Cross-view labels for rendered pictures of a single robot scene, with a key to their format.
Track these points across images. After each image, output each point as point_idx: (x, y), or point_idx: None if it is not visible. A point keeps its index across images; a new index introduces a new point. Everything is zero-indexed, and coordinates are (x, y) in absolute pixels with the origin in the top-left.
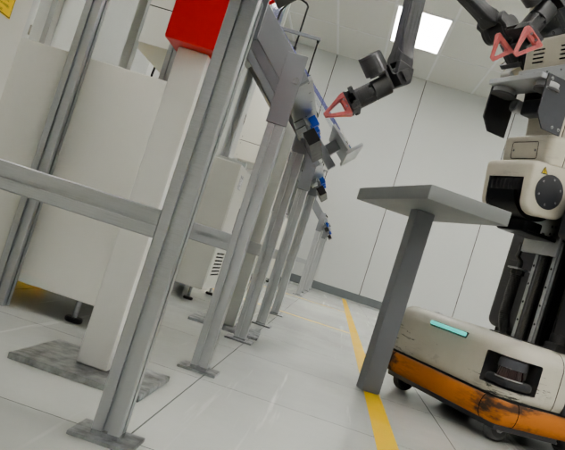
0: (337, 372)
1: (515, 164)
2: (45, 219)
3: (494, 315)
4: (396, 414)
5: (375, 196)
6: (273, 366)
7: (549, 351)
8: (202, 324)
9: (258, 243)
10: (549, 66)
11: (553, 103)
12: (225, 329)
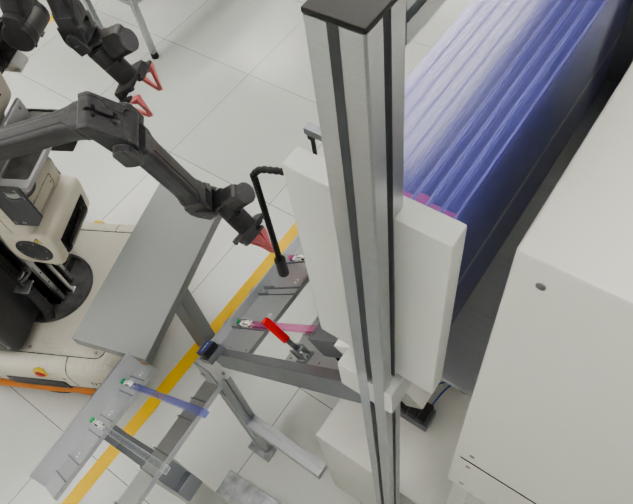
0: (192, 394)
1: (70, 199)
2: None
3: (24, 337)
4: (235, 283)
5: (178, 306)
6: (285, 352)
7: (125, 228)
8: (282, 493)
9: (258, 417)
10: None
11: None
12: (257, 488)
